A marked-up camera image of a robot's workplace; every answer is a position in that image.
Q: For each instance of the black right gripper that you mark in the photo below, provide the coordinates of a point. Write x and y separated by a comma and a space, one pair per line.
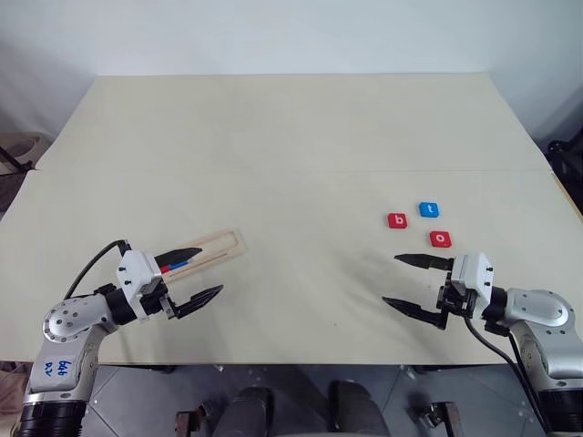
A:
455, 298

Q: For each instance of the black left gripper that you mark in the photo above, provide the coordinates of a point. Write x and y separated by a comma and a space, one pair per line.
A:
157, 306

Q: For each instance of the red letter tile o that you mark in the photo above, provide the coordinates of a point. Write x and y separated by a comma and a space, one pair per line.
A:
440, 238

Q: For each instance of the red letter tile b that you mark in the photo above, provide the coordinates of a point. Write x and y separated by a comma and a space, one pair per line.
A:
398, 220

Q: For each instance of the wooden tile rack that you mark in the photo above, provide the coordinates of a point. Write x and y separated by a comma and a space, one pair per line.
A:
228, 246

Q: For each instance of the blue letter tile t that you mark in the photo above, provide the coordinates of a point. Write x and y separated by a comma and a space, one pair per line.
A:
429, 209

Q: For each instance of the dark rounded shape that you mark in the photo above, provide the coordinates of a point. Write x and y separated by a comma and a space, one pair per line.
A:
355, 409
250, 409

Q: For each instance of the black equipment beside table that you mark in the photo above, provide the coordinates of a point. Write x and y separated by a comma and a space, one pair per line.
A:
567, 161

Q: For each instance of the tan round wooden object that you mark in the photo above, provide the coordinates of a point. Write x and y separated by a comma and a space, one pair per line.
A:
25, 150

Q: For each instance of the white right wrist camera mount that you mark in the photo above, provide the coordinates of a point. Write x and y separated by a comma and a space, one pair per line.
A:
473, 273

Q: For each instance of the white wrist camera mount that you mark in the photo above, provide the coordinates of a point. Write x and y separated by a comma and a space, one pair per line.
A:
473, 273
134, 273

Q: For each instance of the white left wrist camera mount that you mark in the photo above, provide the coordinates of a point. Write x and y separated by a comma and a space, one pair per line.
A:
134, 273

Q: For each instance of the rusty metal bracket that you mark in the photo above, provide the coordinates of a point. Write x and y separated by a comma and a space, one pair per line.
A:
187, 422
444, 416

